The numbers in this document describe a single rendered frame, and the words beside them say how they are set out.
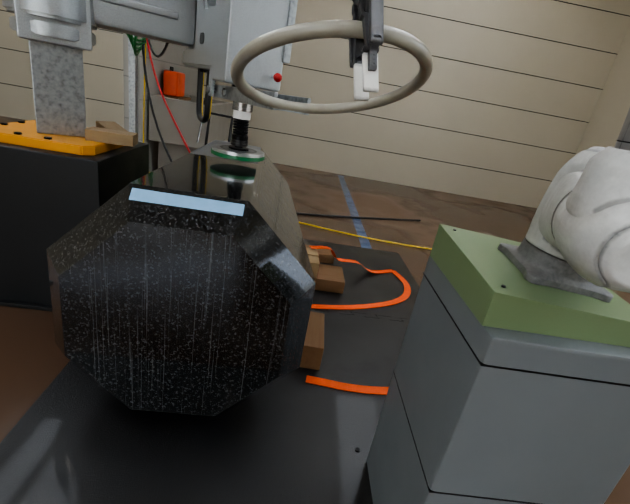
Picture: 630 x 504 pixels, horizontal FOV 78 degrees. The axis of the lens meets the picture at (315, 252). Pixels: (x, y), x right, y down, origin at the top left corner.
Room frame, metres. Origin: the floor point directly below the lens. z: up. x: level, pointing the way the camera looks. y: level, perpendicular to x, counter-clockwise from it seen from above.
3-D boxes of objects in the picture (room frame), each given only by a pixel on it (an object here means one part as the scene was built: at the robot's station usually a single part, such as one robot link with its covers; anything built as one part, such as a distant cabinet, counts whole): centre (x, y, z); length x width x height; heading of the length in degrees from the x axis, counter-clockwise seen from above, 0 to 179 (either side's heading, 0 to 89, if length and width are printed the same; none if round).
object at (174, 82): (4.69, 1.92, 1.00); 0.50 x 0.22 x 0.33; 4
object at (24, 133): (1.82, 1.28, 0.76); 0.49 x 0.49 x 0.05; 6
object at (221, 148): (1.62, 0.39, 0.88); 0.21 x 0.21 x 0.01
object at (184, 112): (4.83, 1.72, 0.43); 1.30 x 0.62 x 0.86; 4
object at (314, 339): (1.57, -0.05, 0.07); 0.30 x 0.12 x 0.12; 2
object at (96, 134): (1.80, 1.02, 0.81); 0.20 x 0.10 x 0.05; 104
